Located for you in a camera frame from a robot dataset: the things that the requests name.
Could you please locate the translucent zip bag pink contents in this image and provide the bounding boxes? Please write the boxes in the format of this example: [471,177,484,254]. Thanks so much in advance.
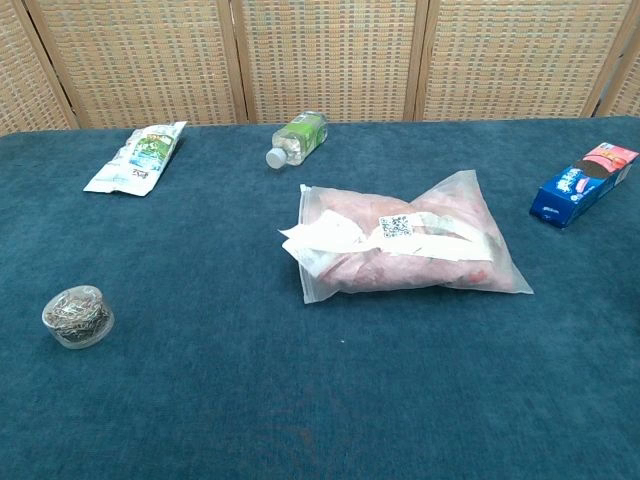
[277,169,534,305]

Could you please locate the green label plastic bottle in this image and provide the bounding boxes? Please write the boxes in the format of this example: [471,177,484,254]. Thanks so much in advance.
[265,110,329,169]

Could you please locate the teal table cloth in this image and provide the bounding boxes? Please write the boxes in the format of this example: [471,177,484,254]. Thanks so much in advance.
[0,115,640,480]

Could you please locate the woven wooden folding screen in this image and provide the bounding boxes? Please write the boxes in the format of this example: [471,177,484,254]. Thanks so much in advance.
[0,0,640,136]

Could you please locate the white green snack packet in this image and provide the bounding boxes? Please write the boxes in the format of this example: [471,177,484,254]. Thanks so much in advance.
[82,120,188,197]

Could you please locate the clear tub of paper clips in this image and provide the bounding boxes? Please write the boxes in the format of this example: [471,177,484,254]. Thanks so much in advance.
[41,284,115,350]

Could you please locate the blue pink cookie box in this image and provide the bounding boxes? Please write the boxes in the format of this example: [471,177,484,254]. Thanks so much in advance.
[528,141,640,230]

